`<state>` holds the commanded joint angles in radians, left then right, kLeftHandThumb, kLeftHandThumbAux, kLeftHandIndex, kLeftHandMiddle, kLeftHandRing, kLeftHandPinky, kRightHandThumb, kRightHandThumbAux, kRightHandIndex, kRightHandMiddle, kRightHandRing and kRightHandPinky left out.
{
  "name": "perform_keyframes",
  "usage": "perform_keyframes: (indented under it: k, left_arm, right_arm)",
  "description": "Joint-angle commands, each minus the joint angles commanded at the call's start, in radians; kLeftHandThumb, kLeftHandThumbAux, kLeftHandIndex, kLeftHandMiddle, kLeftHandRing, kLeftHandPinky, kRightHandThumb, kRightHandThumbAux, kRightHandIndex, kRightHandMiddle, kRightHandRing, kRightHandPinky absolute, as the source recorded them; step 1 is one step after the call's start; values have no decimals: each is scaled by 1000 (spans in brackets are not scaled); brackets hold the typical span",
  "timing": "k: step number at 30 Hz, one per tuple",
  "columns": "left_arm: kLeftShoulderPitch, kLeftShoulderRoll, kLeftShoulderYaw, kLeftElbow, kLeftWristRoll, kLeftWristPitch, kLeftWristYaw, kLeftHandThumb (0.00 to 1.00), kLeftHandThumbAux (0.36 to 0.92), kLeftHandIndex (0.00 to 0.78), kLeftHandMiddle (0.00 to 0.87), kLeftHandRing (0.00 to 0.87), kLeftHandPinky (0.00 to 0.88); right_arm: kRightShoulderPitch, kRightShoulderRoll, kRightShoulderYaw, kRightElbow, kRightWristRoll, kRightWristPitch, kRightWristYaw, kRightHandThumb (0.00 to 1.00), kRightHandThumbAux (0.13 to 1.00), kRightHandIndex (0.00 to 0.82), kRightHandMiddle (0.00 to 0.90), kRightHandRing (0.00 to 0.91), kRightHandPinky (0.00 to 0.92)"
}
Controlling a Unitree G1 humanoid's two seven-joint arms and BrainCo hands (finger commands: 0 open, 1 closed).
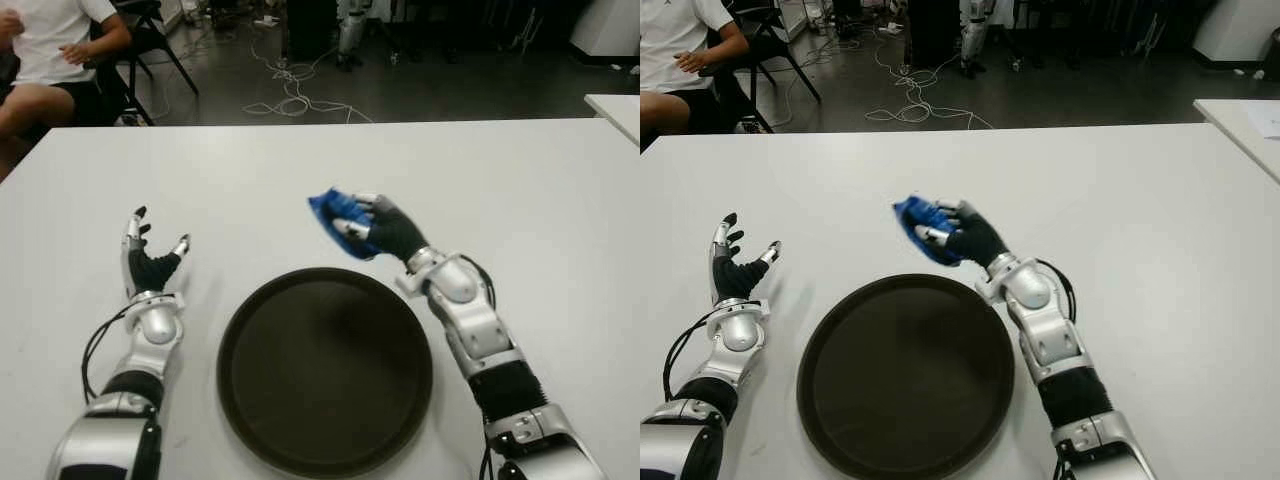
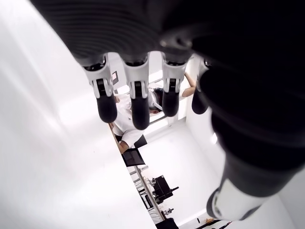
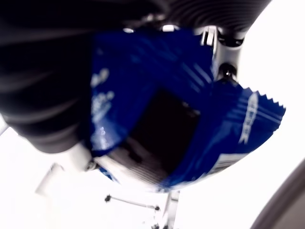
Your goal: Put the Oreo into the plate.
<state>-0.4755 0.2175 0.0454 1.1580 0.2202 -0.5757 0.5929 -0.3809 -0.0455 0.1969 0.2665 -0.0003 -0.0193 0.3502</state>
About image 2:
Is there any white VR headset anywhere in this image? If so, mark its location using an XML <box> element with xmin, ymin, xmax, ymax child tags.
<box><xmin>148</xmin><ymin>92</ymin><xmax>165</xmax><ymax>112</ymax></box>

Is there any seated person in white shirt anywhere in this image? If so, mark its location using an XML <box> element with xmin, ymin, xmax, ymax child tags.
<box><xmin>110</xmin><ymin>71</ymin><xmax>199</xmax><ymax>156</ymax></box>

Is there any black equipment case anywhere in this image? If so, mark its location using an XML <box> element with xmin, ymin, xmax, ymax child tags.
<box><xmin>154</xmin><ymin>217</ymin><xmax>179</xmax><ymax>229</ymax></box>

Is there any black equipment on workbench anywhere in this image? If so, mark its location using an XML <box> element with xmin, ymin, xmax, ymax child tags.
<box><xmin>152</xmin><ymin>175</ymin><xmax>180</xmax><ymax>204</ymax></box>

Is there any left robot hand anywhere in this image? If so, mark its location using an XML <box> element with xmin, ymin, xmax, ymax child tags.
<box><xmin>30</xmin><ymin>0</ymin><xmax>305</xmax><ymax>221</ymax></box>

